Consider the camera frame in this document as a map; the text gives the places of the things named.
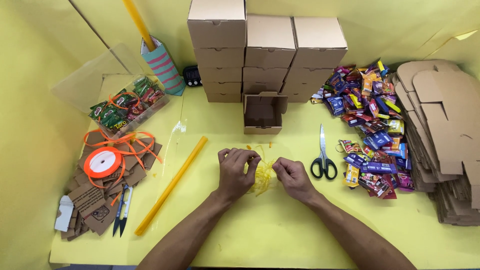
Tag person's right hand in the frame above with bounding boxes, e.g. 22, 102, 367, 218
272, 157, 319, 199

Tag person's left hand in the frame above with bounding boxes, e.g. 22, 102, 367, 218
217, 148, 262, 195

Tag yellow shredded paper filler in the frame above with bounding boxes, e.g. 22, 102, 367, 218
245, 144, 281, 197

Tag open small cardboard box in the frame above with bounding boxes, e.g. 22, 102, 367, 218
243, 91, 289, 135

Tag heap of colourful snack packets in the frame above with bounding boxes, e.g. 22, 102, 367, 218
310, 60, 415, 200

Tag stack of closed cardboard boxes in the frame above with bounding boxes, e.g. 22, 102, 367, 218
187, 0, 349, 104

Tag black digital timer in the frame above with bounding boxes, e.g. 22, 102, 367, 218
182, 65, 203, 88

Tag striped cardboard tube holder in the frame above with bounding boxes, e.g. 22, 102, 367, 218
140, 35, 186, 97

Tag stack of flat cardboard blanks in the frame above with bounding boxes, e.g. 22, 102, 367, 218
390, 59, 480, 227

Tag clear plastic container with snacks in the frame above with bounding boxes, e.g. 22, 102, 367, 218
50, 42, 170, 140

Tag pile of brown cardboard tags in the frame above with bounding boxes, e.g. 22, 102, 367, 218
60, 129, 163, 241

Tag orange ribbon spool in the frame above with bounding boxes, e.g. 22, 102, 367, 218
83, 128, 164, 189

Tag long yellow paper roll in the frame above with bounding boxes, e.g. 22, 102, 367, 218
122, 0, 157, 52

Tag white paper tag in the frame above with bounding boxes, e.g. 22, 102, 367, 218
54, 195, 75, 232

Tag black handled scissors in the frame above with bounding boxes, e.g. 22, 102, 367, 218
310, 124, 338, 181

